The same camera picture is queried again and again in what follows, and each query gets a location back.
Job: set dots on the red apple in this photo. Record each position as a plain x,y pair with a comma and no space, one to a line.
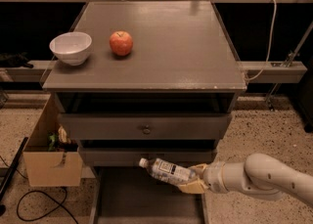
121,43

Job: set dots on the grey open bottom drawer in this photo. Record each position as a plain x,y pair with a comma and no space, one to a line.
129,195

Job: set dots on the clear plastic water bottle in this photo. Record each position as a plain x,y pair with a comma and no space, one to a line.
168,172

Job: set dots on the grey top drawer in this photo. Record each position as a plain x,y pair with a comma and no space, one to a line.
122,127

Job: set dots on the grey drawer cabinet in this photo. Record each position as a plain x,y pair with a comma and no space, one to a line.
180,65

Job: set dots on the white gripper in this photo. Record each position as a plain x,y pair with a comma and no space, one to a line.
212,176

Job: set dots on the cardboard box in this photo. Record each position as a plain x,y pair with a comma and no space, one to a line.
45,168

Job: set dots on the items in cardboard box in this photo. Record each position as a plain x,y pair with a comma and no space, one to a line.
60,142

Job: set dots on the white bowl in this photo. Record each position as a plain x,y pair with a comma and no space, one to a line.
72,48

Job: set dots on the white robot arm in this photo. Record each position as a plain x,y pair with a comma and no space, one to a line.
259,176

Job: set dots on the grey middle drawer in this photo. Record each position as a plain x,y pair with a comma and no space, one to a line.
130,157

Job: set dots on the black bar on floor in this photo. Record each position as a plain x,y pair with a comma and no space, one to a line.
7,173

